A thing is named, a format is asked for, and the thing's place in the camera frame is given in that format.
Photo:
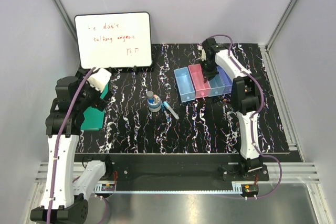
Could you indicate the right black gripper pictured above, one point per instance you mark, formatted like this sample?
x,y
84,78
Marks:
x,y
208,76

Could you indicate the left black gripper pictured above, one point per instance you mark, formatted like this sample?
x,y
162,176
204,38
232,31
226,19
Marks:
x,y
98,103

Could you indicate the purple bin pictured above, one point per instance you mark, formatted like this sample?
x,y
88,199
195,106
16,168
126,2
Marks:
x,y
226,80

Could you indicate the pink bin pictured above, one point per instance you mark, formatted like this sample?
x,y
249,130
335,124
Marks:
x,y
202,89

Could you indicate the light blue bin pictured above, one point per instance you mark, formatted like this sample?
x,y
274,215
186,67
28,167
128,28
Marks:
x,y
184,84

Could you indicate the grey blue glue stick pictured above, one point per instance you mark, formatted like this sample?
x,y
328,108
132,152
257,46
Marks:
x,y
150,96

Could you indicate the teal blue bin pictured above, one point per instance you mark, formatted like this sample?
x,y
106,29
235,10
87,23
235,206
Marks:
x,y
217,86

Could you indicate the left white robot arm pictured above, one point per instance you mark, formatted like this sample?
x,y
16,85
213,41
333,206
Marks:
x,y
65,199

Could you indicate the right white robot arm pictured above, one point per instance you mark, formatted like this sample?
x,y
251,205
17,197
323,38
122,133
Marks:
x,y
246,99

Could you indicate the green notebook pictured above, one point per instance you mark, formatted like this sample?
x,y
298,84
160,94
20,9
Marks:
x,y
94,115

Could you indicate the blue white marker pen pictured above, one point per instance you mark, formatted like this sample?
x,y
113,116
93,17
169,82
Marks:
x,y
169,108

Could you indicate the black marbled table mat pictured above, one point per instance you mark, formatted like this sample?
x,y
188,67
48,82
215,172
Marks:
x,y
206,125

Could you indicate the thin blue pen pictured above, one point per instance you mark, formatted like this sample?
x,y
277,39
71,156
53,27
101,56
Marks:
x,y
168,118

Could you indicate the blue white tape roll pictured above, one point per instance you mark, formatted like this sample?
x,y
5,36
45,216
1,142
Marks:
x,y
154,104

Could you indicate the white dry-erase board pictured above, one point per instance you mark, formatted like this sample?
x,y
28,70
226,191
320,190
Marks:
x,y
119,40

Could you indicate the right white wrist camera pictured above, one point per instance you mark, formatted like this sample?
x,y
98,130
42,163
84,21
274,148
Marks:
x,y
203,55

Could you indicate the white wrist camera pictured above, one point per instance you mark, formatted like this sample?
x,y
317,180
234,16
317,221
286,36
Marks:
x,y
99,79
203,55

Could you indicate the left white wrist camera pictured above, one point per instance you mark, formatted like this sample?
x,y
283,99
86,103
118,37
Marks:
x,y
99,79

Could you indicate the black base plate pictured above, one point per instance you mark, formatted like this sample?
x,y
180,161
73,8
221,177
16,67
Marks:
x,y
174,173

